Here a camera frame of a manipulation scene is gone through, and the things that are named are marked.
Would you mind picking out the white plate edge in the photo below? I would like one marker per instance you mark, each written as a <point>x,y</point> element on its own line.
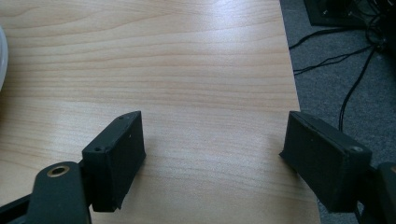
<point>2,59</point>

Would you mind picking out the black stand base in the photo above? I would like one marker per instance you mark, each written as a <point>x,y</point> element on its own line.
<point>334,12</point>

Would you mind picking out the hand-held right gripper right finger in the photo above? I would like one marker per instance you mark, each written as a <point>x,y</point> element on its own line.
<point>323,165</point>

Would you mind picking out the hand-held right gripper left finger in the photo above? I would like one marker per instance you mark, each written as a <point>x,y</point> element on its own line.
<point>115,161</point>

